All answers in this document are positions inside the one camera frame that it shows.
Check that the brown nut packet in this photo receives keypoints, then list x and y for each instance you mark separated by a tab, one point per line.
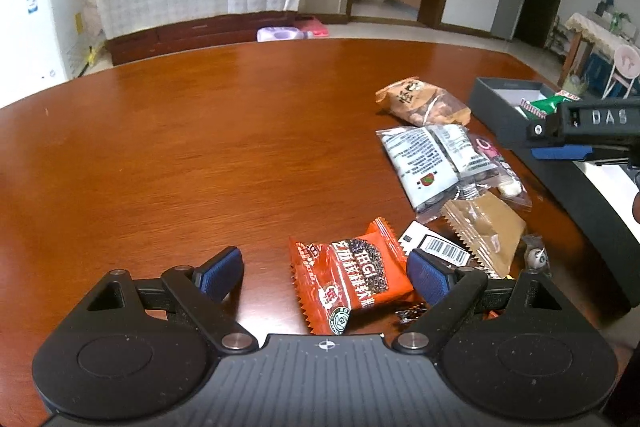
420	102

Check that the orange snack packet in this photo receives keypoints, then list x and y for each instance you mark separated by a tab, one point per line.
350	279

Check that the clear-wrapped white candy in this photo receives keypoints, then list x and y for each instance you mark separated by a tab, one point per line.
536	257

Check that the white chest freezer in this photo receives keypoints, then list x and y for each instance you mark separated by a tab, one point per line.
40	22

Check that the grey box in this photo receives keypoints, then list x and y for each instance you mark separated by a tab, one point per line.
565	197

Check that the white folding chair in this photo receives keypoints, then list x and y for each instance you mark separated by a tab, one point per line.
625	67

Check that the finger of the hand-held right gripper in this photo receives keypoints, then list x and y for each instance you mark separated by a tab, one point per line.
560	153

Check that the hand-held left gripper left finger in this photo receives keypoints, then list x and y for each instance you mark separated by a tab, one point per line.
220	274

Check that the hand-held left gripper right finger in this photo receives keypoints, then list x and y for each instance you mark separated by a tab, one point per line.
425	274

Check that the purple plastic bottle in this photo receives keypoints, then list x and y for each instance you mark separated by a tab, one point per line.
280	34

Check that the person's right hand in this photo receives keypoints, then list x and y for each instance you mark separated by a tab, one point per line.
636	208

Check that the green and red snack packet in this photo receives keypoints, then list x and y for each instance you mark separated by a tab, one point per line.
545	106

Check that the dark red candy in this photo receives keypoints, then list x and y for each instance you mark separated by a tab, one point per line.
411	314

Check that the brown-white barcode snack bar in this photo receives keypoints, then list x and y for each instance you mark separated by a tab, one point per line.
440	247

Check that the pink slippers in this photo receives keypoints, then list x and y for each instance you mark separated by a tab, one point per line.
315	28

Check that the white printed seed packet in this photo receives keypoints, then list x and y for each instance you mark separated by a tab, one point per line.
430	162

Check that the blue plastic stool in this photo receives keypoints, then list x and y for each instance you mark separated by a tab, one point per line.
596	69

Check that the side table with cream cloth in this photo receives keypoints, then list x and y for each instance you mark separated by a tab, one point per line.
592	29

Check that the brown kraft paper packet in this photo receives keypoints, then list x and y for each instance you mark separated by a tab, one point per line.
487	227

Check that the clear packet with pink label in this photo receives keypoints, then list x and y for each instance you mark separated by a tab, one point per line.
502	179

